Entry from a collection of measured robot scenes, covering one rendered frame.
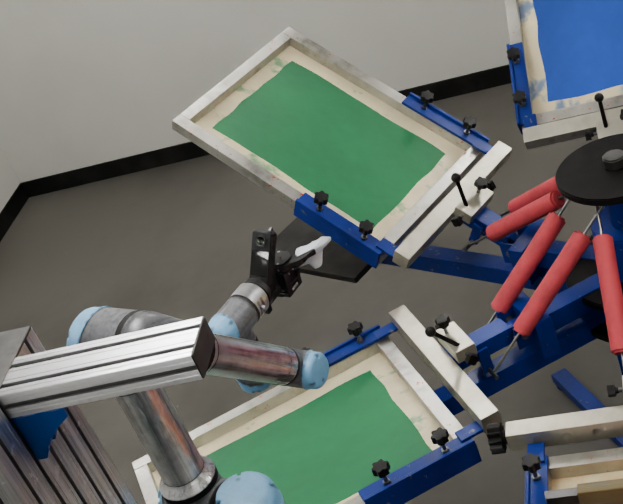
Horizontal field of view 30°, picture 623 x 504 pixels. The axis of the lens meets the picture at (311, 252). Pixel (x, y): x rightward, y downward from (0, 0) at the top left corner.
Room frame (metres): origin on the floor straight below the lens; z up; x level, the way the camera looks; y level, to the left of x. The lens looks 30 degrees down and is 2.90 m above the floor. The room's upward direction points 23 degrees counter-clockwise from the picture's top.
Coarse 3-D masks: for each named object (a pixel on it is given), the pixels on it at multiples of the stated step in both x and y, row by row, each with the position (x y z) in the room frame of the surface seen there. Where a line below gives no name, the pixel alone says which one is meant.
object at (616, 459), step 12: (552, 456) 1.98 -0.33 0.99; (564, 456) 1.96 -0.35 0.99; (576, 456) 1.95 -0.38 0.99; (588, 456) 1.93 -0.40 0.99; (600, 456) 1.92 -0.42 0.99; (612, 456) 1.90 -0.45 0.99; (552, 468) 1.94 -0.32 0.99; (564, 468) 1.93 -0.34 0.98; (576, 468) 1.92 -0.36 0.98; (588, 468) 1.91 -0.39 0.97; (600, 468) 1.90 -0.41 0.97; (612, 468) 1.89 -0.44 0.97
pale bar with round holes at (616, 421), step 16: (544, 416) 2.05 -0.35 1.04; (560, 416) 2.03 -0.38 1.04; (576, 416) 2.01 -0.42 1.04; (592, 416) 1.99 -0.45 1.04; (608, 416) 1.97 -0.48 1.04; (512, 432) 2.05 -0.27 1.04; (528, 432) 2.02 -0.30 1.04; (544, 432) 2.01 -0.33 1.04; (560, 432) 2.00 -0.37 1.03; (576, 432) 1.98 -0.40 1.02; (592, 432) 1.97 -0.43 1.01; (608, 432) 1.96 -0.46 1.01; (512, 448) 2.04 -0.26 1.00
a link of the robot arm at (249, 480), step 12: (228, 480) 1.73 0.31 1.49; (240, 480) 1.72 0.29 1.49; (252, 480) 1.71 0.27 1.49; (264, 480) 1.70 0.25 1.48; (216, 492) 1.73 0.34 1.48; (228, 492) 1.70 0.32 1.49; (240, 492) 1.69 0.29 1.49; (252, 492) 1.68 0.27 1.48; (264, 492) 1.67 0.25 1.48; (276, 492) 1.68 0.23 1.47
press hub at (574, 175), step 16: (592, 144) 2.64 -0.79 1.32; (608, 144) 2.61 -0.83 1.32; (576, 160) 2.60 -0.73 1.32; (592, 160) 2.57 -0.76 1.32; (608, 160) 2.49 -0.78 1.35; (560, 176) 2.55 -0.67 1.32; (576, 176) 2.52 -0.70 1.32; (592, 176) 2.49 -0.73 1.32; (608, 176) 2.47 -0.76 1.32; (560, 192) 2.50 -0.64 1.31; (576, 192) 2.45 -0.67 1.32; (592, 192) 2.43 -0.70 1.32; (608, 192) 2.40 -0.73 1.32; (608, 208) 2.51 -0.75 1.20; (592, 224) 2.54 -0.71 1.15; (608, 224) 2.52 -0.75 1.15; (576, 272) 2.56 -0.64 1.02; (592, 272) 2.53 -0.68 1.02; (592, 304) 2.41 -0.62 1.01
